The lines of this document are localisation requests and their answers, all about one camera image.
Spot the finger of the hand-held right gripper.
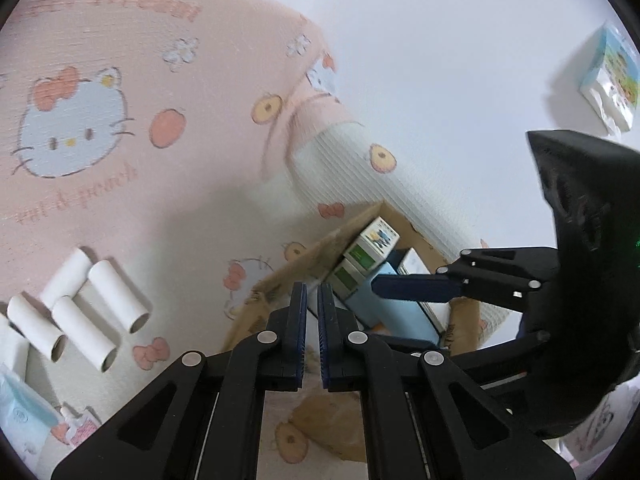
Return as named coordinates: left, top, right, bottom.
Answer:
left=447, top=330, right=551, bottom=391
left=371, top=247, right=560, bottom=312

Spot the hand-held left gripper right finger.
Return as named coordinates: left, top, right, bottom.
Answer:
left=317, top=282, right=576, bottom=480

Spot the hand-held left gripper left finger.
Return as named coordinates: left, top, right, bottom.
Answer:
left=50, top=281, right=308, bottom=480

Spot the brown cardboard box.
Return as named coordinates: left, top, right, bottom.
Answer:
left=220, top=200, right=486, bottom=463

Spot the light blue box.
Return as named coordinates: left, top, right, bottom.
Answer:
left=344, top=280, right=442, bottom=347

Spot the green label cartoon box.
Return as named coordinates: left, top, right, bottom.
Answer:
left=346, top=217, right=402, bottom=277

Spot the green label white box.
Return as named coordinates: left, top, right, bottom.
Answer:
left=331, top=264, right=365, bottom=302

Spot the white printed clothing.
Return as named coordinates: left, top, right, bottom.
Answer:
left=557, top=377, right=640, bottom=467

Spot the pink cat printed blanket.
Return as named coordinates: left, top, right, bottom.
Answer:
left=0, top=0, right=511, bottom=466

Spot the cartoon printed tissue packet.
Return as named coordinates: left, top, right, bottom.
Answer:
left=579, top=22, right=640, bottom=135

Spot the small pink packet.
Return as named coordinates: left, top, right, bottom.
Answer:
left=60, top=404, right=102, bottom=449

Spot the blue and white tissue pack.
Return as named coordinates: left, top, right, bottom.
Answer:
left=0, top=364, right=65, bottom=461

